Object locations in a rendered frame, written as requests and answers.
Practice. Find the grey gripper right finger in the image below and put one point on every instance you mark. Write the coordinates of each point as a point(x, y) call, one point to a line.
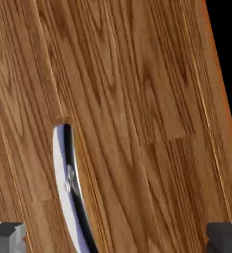
point(224, 239)

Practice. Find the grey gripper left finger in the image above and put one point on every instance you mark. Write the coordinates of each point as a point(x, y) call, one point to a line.
point(3, 238)

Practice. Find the wooden drawer front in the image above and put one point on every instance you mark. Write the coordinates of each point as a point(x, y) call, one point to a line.
point(127, 98)

